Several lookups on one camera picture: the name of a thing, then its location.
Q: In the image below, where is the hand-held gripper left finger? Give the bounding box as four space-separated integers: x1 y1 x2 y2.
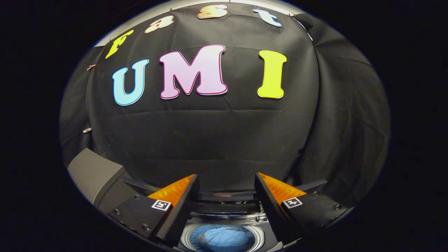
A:
107 174 200 247

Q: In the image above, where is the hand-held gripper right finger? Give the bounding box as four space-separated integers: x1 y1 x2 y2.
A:
254 173 350 244

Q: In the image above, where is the grey washing machine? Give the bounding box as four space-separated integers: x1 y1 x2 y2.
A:
177 210 285 252

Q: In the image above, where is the dark glass washing machine lid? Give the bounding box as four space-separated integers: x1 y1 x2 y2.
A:
121 177 328 224

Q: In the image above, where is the light blue polo shirt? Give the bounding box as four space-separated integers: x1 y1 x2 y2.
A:
202 226 252 251

